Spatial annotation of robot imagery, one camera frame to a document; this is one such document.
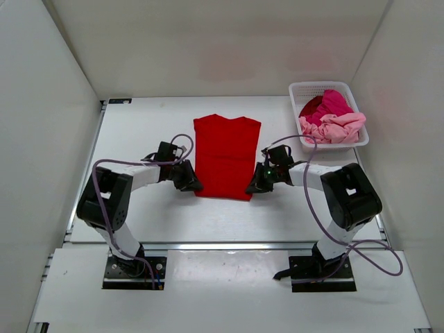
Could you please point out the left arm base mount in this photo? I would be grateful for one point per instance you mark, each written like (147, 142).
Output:
(124, 275)

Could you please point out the dark red t shirt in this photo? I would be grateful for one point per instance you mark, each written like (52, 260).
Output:
(311, 107)

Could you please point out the magenta t shirt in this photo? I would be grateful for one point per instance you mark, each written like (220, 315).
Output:
(333, 103)

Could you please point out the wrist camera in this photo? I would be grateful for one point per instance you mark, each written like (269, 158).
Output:
(279, 155)
(168, 152)

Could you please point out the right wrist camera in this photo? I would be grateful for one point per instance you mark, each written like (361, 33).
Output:
(279, 155)

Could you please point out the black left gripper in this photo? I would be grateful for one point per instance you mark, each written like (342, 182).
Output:
(190, 182)

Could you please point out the light pink t shirt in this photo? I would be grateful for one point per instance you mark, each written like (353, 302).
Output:
(334, 130)

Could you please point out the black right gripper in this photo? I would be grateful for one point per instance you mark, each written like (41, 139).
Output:
(257, 185)

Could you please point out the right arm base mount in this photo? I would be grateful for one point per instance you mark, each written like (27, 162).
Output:
(309, 275)

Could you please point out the dark label sticker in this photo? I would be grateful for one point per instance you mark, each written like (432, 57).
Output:
(120, 101)

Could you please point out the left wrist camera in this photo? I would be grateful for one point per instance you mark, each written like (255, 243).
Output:
(168, 152)

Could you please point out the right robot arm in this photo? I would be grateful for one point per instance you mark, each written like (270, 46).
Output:
(351, 199)

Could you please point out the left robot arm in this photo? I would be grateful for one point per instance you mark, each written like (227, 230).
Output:
(105, 200)

